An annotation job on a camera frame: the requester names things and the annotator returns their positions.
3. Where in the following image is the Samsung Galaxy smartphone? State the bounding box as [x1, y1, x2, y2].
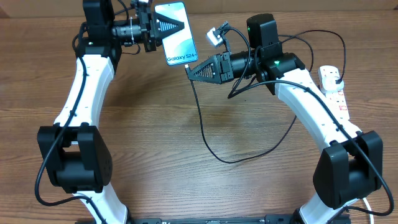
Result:
[154, 1, 198, 66]

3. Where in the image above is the black USB charging cable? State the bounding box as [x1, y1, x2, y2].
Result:
[183, 30, 347, 165]

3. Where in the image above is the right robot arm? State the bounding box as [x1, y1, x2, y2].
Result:
[186, 14, 386, 223]

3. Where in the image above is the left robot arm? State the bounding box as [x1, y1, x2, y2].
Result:
[37, 0, 190, 223]

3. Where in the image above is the white charger plug adapter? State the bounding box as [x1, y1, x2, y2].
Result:
[320, 77, 345, 93]

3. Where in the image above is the white power strip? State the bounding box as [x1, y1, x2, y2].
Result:
[317, 65, 351, 121]

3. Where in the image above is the brown cardboard backdrop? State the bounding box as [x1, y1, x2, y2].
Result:
[1, 0, 397, 18]

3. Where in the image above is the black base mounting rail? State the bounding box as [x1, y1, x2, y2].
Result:
[127, 215, 293, 224]

